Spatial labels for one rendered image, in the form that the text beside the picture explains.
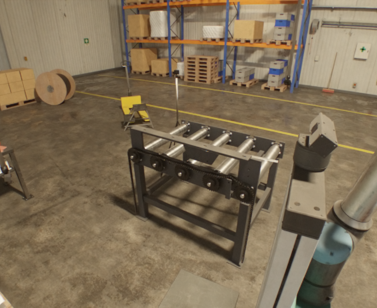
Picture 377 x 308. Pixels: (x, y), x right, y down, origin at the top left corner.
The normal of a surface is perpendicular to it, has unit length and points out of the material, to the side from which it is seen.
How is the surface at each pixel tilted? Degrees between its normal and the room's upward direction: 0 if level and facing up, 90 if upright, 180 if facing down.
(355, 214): 91
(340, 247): 5
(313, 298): 70
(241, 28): 90
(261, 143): 90
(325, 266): 90
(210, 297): 0
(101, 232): 0
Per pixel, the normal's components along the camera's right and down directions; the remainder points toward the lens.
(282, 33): -0.54, 0.39
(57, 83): -0.07, 0.47
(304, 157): -0.81, 0.27
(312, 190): 0.00, -0.88
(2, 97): 0.79, 0.29
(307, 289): -0.58, 0.04
